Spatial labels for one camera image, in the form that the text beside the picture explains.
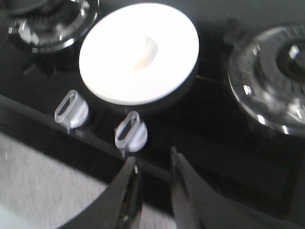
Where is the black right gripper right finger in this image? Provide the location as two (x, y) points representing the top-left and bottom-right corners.
(171, 146), (299, 229)

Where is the silver right stove knob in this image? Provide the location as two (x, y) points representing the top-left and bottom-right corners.
(115, 111), (148, 154)

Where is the right black gas burner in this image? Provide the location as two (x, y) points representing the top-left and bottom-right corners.
(227, 22), (305, 136)

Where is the white round plate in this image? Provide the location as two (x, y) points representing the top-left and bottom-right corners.
(79, 3), (199, 105)

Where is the silver stove knob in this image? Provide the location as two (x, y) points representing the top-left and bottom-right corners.
(115, 111), (148, 154)
(54, 90), (89, 130)

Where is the silver left stove knob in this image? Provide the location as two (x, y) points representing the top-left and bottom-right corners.
(54, 90), (89, 130)

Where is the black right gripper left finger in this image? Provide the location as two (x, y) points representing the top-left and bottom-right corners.
(60, 157), (142, 229)

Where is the left black gas burner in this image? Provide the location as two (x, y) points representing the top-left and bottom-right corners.
(0, 0), (100, 53)

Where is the black glass stove top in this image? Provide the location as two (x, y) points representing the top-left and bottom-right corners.
(0, 0), (305, 220)

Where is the black gas burner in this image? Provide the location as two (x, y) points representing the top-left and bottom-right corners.
(0, 0), (100, 53)
(227, 22), (305, 136)

